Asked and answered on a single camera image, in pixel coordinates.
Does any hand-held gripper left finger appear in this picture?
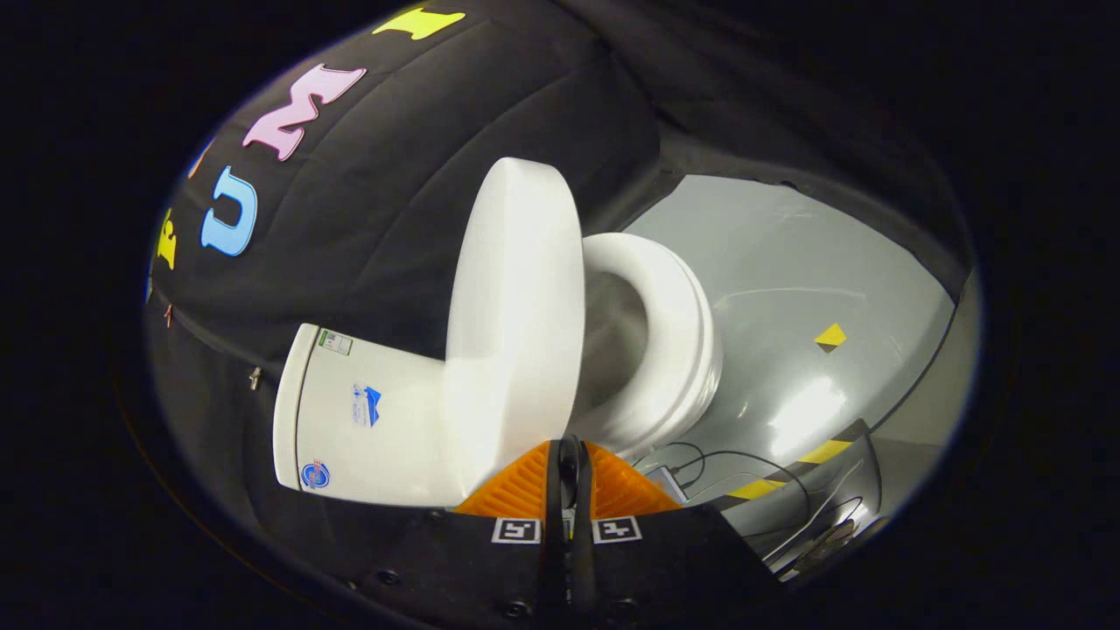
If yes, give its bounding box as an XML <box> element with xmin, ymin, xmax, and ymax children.
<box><xmin>343</xmin><ymin>435</ymin><xmax>575</xmax><ymax>630</ymax></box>

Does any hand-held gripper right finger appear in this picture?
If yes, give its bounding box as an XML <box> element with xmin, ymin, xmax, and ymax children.
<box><xmin>573</xmin><ymin>437</ymin><xmax>781</xmax><ymax>630</ymax></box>

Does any white toilet lid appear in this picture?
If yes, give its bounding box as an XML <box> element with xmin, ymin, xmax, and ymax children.
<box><xmin>444</xmin><ymin>157</ymin><xmax>586</xmax><ymax>501</ymax></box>

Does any white ceramic toilet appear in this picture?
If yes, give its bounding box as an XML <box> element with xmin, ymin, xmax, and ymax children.
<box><xmin>273</xmin><ymin>262</ymin><xmax>725</xmax><ymax>510</ymax></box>

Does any white toilet seat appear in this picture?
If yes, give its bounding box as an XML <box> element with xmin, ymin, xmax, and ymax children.
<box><xmin>582</xmin><ymin>232</ymin><xmax>722</xmax><ymax>443</ymax></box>

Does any small grey device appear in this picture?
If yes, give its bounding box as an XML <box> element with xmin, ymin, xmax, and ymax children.
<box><xmin>646</xmin><ymin>465</ymin><xmax>690</xmax><ymax>506</ymax></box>

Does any yellow black hazard tape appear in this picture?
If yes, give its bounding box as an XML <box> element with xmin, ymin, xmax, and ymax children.
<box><xmin>724</xmin><ymin>420</ymin><xmax>869</xmax><ymax>502</ymax></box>

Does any thin black cable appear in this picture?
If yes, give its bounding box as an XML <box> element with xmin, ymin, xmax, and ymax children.
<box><xmin>630</xmin><ymin>442</ymin><xmax>815</xmax><ymax>528</ymax></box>

